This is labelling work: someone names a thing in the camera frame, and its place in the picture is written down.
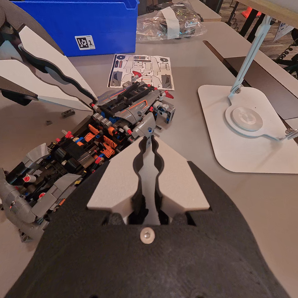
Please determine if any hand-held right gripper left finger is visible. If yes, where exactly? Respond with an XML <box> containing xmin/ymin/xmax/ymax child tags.
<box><xmin>87</xmin><ymin>137</ymin><xmax>145</xmax><ymax>225</ymax></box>

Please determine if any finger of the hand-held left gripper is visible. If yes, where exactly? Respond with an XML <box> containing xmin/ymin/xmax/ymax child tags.
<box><xmin>18</xmin><ymin>25</ymin><xmax>99</xmax><ymax>103</ymax></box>
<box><xmin>0</xmin><ymin>59</ymin><xmax>93</xmax><ymax>112</ymax></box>

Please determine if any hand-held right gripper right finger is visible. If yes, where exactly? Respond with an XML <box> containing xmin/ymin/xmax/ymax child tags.
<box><xmin>152</xmin><ymin>136</ymin><xmax>210</xmax><ymax>224</ymax></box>

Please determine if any grey black lego car model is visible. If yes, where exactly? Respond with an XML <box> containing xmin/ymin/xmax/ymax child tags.
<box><xmin>0</xmin><ymin>81</ymin><xmax>175</xmax><ymax>242</ymax></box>

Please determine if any blue plastic bin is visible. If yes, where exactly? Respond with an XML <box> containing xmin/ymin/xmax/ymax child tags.
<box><xmin>10</xmin><ymin>0</ymin><xmax>140</xmax><ymax>57</ymax></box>

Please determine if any white metal stand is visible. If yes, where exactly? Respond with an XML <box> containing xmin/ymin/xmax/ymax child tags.
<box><xmin>198</xmin><ymin>14</ymin><xmax>298</xmax><ymax>174</ymax></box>

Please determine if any white sticker sheet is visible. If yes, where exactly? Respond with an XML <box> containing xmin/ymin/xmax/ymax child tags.
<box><xmin>107</xmin><ymin>54</ymin><xmax>175</xmax><ymax>91</ymax></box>

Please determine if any clear plastic bag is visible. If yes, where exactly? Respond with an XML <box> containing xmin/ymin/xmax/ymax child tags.
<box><xmin>136</xmin><ymin>0</ymin><xmax>208</xmax><ymax>43</ymax></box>

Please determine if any light wooden board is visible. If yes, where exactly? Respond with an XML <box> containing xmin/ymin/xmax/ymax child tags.
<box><xmin>234</xmin><ymin>0</ymin><xmax>298</xmax><ymax>26</ymax></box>

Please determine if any black coiled cable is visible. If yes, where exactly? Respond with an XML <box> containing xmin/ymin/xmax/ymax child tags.
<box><xmin>227</xmin><ymin>0</ymin><xmax>240</xmax><ymax>32</ymax></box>
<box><xmin>273</xmin><ymin>38</ymin><xmax>298</xmax><ymax>70</ymax></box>

